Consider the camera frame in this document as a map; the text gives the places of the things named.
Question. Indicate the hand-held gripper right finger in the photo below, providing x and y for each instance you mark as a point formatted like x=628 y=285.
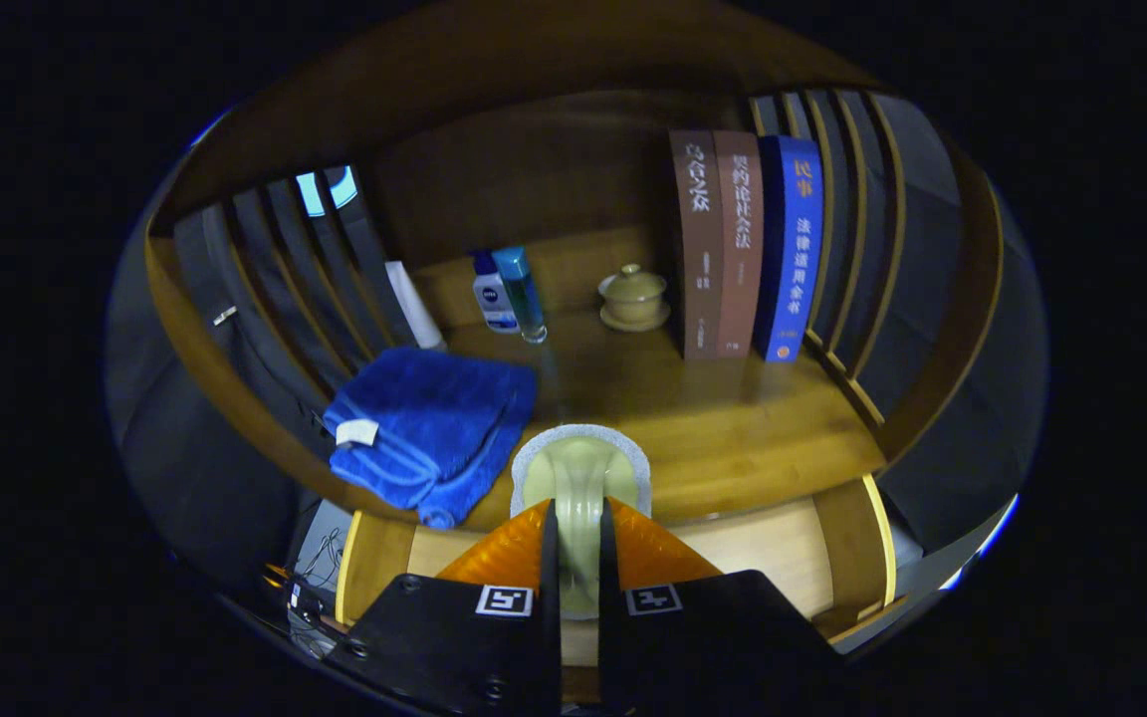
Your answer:
x=609 y=637

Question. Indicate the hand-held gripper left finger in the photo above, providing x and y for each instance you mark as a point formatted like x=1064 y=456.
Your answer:
x=550 y=637

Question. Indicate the wooden drawer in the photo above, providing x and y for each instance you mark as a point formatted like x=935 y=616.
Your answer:
x=773 y=558

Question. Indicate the wooden countertop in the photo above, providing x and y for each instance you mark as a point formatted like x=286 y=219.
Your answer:
x=733 y=428

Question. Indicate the wooden cabinet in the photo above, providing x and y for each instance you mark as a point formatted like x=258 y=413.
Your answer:
x=534 y=179

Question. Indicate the blue folded towel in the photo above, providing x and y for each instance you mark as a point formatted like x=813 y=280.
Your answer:
x=434 y=418

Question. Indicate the beige lidded tea cup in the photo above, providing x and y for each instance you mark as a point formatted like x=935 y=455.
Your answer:
x=633 y=297

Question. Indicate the white blue lotion bottle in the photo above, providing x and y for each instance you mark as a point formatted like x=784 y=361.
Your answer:
x=494 y=299

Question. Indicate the teal clear bottle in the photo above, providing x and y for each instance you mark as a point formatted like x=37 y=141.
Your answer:
x=522 y=294

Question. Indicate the white tube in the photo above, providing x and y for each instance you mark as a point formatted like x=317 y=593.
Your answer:
x=412 y=304

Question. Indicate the dark brown book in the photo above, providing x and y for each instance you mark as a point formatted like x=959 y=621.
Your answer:
x=698 y=249

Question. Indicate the reddish brown book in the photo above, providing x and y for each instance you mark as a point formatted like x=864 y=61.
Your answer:
x=739 y=249

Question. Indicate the blue book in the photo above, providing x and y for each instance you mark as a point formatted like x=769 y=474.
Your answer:
x=791 y=249

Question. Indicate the silver clip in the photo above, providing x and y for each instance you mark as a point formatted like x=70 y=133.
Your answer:
x=225 y=316

